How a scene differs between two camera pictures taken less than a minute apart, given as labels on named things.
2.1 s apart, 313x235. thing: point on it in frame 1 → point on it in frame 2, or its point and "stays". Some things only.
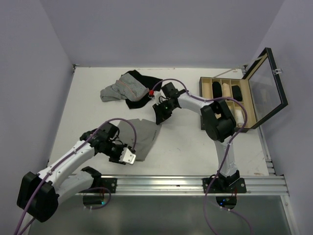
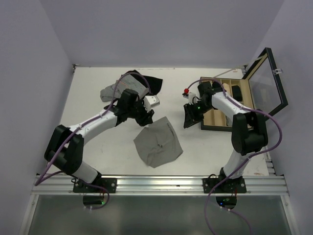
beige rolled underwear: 226,90 stays
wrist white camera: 127,156 → 149,101
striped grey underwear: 127,86 stays
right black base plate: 225,185 stays
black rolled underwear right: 237,95 stays
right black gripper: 160,115 → 190,118
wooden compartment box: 212,87 stays
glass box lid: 267,97 stays
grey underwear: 146,132 → 157,143
